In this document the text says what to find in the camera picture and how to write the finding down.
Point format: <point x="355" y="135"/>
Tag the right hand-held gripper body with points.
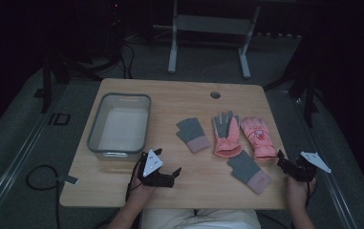
<point x="305" y="168"/>

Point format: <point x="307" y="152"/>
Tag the pink padded glove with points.
<point x="259" y="140"/>

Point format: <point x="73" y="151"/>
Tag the person's beige pants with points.
<point x="202" y="220"/>

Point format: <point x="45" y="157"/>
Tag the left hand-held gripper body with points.
<point x="151" y="163"/>

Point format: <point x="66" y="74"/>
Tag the person's left hand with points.
<point x="143" y="191"/>

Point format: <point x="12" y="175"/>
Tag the grey plastic bin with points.
<point x="120" y="130"/>

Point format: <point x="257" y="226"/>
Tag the white metal desk frame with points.
<point x="213" y="24"/>

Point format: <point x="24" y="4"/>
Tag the black stand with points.
<point x="308" y="95"/>
<point x="46" y="86"/>

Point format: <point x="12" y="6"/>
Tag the pink glove grey palm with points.
<point x="227" y="140"/>

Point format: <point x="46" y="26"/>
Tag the grey pink sock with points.
<point x="191" y="133"/>

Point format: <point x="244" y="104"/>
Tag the grey metal bracket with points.
<point x="68" y="180"/>

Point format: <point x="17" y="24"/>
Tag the grey table grommet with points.
<point x="215" y="95"/>

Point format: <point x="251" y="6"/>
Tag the person's right hand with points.
<point x="297" y="191"/>

